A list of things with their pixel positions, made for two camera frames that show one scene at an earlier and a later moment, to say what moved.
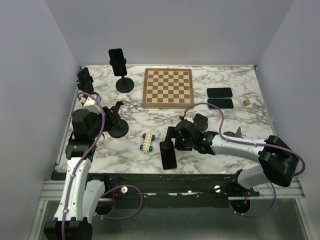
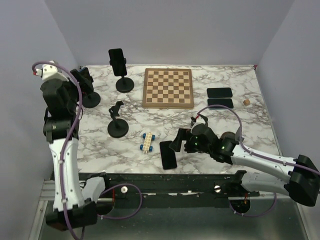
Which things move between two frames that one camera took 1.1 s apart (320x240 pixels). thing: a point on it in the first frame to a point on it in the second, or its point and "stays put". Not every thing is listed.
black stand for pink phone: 122,128 stays put
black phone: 221,103 stays put
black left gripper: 111,119 to 69,84
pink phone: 168,156 stays put
